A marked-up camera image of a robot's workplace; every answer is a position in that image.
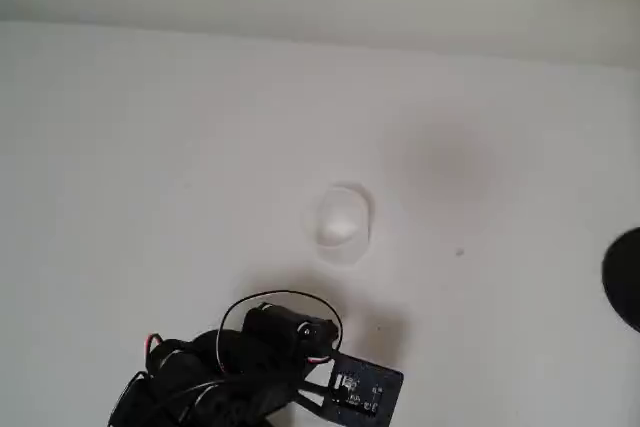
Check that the black camera circuit board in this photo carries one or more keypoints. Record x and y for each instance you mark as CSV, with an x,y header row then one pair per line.
x,y
367,387

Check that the black round object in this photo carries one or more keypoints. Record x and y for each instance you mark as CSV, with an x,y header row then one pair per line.
x,y
625,279

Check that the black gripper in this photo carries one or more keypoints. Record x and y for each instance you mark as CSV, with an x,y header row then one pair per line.
x,y
280,325

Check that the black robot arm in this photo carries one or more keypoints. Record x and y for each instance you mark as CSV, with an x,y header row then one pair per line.
x,y
225,382

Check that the small translucent plastic cup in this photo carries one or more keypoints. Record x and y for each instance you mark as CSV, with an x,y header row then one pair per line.
x,y
341,222

